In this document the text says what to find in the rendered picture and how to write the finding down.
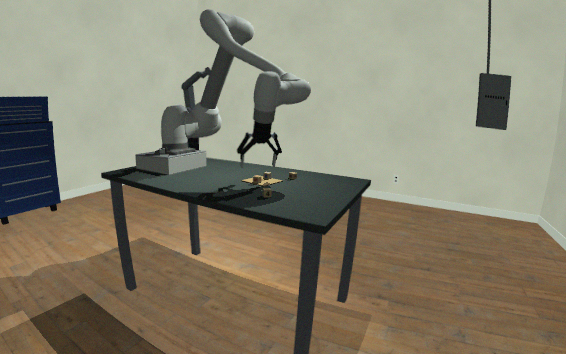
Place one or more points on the tan square mat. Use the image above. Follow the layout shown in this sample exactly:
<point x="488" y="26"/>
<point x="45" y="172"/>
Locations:
<point x="265" y="182"/>

